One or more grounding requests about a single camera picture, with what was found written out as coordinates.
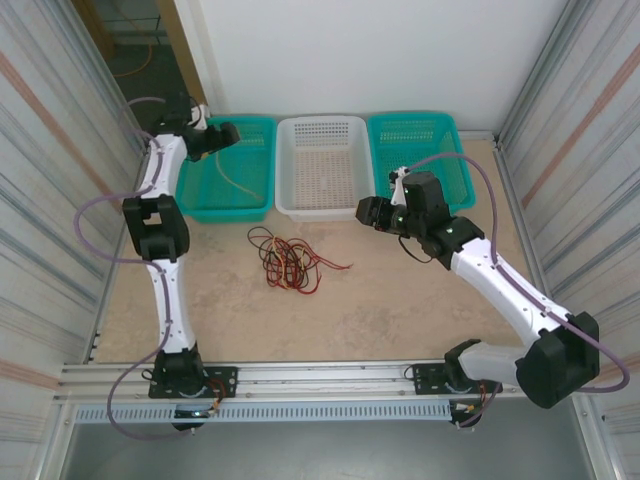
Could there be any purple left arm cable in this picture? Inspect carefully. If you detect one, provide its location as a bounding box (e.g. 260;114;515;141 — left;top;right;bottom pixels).
74;96;196;441

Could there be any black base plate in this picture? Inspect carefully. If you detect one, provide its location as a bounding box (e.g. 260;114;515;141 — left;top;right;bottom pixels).
148;366;239;400
412;362;504;396

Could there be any black cable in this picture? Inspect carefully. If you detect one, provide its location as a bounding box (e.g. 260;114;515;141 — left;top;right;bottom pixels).
259;239;322;292
257;237;301;281
248;226;277;261

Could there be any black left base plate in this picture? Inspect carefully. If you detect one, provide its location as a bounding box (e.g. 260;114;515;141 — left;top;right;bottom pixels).
148;366;239;400

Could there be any left base wiring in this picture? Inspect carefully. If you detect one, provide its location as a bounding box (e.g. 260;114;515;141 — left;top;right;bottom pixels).
204;377;236;416

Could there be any yellow cable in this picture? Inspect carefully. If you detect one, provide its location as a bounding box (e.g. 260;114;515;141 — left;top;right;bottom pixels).
216;148;265;202
272;239;306;290

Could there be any wooden door frame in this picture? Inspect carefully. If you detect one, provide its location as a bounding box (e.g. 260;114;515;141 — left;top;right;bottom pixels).
154;0;210;109

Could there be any orange floor cable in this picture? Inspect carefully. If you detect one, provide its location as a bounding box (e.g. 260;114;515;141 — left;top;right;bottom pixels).
115;42;157;79

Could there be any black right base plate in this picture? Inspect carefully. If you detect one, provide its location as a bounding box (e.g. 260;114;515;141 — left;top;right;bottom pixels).
412;362;504;396

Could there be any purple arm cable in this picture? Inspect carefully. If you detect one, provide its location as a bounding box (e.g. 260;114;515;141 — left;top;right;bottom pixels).
399;152;631;431
74;96;196;441

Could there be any white plastic basket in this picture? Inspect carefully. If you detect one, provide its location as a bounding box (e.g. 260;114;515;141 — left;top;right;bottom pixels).
274;115;377;223

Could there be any teal plastic basket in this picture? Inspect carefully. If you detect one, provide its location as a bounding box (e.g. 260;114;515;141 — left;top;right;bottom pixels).
175;116;279;225
367;112;477;214

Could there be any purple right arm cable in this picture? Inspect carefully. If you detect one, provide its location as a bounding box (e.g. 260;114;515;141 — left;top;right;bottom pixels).
399;152;631;431

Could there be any right base wiring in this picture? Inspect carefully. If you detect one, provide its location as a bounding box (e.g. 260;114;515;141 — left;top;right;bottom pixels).
452;379;494;416

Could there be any grey slotted cable duct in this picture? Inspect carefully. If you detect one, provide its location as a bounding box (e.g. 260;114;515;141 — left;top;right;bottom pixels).
73;402;454;425

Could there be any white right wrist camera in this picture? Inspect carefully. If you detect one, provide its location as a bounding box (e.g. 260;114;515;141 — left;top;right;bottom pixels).
388;167;410;206

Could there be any aluminium mounting rail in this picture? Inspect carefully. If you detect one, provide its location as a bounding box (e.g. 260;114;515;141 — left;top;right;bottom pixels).
52;355;599;407

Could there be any brown wooden board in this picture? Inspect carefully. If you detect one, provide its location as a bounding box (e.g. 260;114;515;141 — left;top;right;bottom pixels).
72;0;117;61

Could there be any base wiring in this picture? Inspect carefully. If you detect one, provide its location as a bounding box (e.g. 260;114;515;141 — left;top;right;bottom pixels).
204;377;236;416
452;379;494;416

